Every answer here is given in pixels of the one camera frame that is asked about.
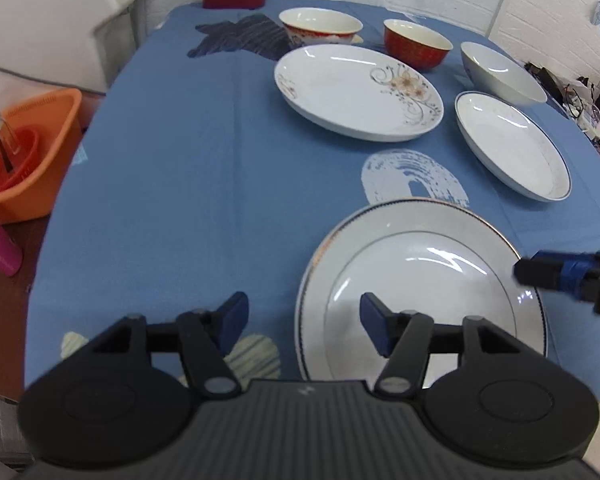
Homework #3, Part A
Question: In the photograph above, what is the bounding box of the plain white bowl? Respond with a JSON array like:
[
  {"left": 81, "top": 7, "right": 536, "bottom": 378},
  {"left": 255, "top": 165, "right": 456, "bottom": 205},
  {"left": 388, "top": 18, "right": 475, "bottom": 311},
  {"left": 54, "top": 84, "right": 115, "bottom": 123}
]
[{"left": 460, "top": 41, "right": 547, "bottom": 106}]

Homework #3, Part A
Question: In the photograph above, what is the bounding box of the gold rimmed white plate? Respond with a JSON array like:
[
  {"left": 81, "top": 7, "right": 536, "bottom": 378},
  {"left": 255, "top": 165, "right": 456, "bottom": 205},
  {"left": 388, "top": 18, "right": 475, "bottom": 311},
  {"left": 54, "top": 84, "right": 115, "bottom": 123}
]
[{"left": 295, "top": 198, "right": 547, "bottom": 384}]

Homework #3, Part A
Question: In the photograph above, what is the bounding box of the blue rimmed white plate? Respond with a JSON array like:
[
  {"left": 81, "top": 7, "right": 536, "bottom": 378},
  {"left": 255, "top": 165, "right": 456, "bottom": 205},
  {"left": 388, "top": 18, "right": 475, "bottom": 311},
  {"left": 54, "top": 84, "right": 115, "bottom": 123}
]
[{"left": 454, "top": 91, "right": 572, "bottom": 203}]

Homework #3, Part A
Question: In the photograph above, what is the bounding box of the blue patterned tablecloth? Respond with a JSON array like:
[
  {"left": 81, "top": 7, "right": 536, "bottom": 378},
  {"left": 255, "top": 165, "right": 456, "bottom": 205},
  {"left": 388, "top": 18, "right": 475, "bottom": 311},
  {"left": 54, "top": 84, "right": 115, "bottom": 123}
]
[{"left": 24, "top": 0, "right": 600, "bottom": 382}]

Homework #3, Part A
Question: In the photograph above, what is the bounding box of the floral white plate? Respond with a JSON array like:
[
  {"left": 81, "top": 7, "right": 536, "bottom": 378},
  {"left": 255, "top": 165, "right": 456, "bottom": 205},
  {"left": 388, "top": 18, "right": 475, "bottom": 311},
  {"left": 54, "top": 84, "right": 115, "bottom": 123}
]
[{"left": 274, "top": 44, "right": 444, "bottom": 143}]

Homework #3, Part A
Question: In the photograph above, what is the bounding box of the orange plastic basin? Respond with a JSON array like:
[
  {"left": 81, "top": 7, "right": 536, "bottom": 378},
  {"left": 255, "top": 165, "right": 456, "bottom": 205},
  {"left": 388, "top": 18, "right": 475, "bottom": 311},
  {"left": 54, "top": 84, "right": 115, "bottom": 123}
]
[{"left": 0, "top": 89, "right": 83, "bottom": 224}]

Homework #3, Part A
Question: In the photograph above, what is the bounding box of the red bowl white inside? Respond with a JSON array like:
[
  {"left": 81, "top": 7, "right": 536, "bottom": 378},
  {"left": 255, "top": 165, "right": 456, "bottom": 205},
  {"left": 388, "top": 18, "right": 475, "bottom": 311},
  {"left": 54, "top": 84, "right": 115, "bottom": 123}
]
[{"left": 383, "top": 18, "right": 454, "bottom": 72}]

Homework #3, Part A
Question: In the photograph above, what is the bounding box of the white bowl red pattern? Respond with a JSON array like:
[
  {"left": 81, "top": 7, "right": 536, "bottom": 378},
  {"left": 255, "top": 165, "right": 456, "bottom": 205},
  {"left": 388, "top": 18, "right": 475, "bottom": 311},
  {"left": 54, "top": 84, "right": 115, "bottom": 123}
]
[{"left": 278, "top": 8, "right": 364, "bottom": 48}]

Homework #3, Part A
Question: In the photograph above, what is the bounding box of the white appliance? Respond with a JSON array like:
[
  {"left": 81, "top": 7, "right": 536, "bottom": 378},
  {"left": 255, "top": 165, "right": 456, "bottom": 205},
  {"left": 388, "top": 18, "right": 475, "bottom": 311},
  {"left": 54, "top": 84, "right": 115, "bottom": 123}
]
[{"left": 0, "top": 0, "right": 140, "bottom": 94}]

